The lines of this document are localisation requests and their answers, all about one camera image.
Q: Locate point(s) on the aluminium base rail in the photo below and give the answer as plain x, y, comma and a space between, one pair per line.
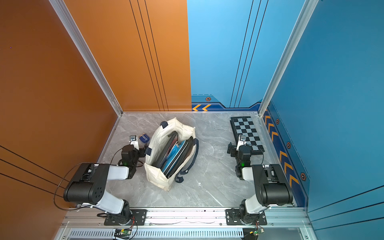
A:
200, 217

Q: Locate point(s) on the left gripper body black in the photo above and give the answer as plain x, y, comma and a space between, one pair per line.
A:
140, 154

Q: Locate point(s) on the green circuit board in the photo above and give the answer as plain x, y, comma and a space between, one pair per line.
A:
256, 233
122, 234

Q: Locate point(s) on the right green circuit board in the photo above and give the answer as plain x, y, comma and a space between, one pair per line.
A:
256, 233

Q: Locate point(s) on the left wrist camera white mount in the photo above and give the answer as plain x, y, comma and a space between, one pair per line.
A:
134, 141

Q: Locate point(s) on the left green circuit board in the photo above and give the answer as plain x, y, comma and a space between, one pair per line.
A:
122, 234

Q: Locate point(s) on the black clear paddle case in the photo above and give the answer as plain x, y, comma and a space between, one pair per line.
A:
161, 159

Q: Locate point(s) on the small blue striped case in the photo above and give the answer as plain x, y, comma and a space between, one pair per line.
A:
144, 138

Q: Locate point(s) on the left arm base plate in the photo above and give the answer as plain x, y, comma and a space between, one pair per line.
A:
135, 217

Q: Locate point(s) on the blue paddle case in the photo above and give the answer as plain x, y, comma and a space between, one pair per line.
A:
172, 157

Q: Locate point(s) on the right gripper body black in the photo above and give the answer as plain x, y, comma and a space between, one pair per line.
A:
234, 153

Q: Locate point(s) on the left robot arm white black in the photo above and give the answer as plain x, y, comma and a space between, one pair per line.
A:
88, 186

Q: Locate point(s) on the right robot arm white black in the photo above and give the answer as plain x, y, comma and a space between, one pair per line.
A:
270, 184

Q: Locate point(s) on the cream canvas tote bag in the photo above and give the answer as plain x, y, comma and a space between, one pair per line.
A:
158, 141

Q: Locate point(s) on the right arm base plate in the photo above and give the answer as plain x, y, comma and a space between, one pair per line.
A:
235, 218

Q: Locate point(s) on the black white chessboard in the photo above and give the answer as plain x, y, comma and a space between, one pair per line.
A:
245, 126

